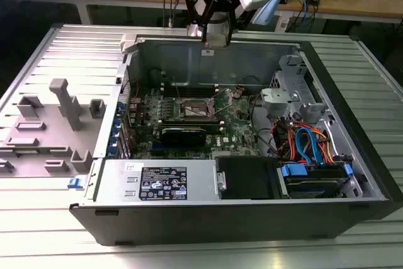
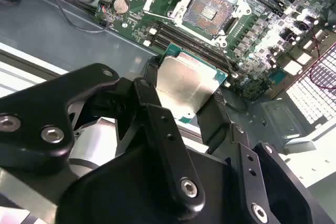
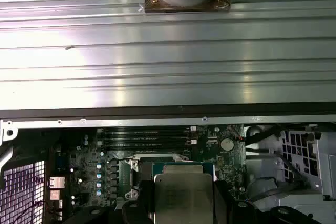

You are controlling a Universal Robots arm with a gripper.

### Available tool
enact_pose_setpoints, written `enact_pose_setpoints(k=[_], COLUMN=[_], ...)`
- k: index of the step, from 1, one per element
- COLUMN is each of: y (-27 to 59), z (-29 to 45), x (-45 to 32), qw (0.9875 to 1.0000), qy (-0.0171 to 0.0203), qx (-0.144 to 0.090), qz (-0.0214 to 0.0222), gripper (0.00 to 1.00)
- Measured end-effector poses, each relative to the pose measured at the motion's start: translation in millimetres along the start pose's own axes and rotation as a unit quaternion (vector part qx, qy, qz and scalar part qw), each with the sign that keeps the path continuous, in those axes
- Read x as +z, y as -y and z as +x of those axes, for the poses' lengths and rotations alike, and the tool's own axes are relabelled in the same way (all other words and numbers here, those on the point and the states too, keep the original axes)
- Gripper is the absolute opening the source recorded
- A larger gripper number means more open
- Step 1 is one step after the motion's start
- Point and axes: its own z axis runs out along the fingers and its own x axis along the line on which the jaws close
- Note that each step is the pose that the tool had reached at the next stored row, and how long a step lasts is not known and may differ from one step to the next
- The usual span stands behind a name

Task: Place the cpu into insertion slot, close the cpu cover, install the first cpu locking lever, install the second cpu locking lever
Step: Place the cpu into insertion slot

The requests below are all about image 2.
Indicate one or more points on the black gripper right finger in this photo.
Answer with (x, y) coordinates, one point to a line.
(218, 129)

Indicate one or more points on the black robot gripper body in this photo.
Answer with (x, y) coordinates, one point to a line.
(126, 190)

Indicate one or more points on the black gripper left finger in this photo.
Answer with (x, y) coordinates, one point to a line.
(39, 98)

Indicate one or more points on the silver topped CPU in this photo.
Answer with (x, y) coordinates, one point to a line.
(183, 82)

